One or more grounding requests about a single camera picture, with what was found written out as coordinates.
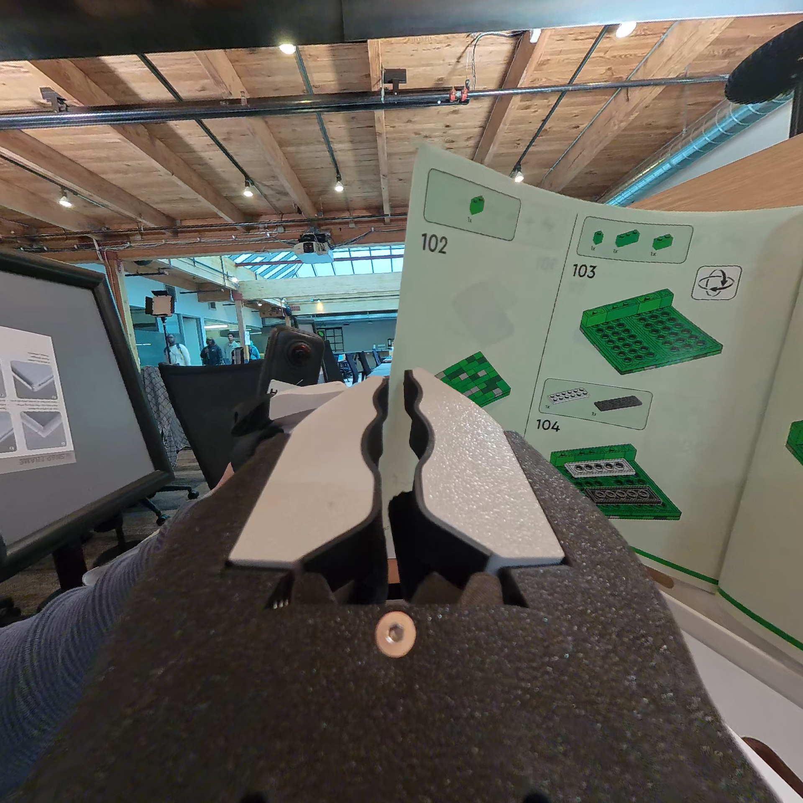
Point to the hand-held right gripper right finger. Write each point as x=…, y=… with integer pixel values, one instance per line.
x=483, y=489

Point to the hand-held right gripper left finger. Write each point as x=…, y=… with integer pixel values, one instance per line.
x=301, y=489

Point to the brick instruction booklet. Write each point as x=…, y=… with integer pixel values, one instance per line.
x=627, y=351

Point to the person's left forearm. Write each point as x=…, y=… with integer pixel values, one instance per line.
x=37, y=659

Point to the ceiling projector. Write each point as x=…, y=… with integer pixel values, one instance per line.
x=313, y=248

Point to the grey checked jacket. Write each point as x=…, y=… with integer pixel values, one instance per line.
x=164, y=408

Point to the LED panel light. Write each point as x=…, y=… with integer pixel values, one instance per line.
x=160, y=304

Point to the black framed monitor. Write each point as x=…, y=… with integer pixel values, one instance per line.
x=63, y=301

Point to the metal ceiling pipe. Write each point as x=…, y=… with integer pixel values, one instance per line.
x=251, y=108

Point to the wooden board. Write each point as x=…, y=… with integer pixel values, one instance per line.
x=740, y=182

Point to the black round disc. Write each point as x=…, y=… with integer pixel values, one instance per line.
x=762, y=72

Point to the silver air duct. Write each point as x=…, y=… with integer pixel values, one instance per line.
x=690, y=152

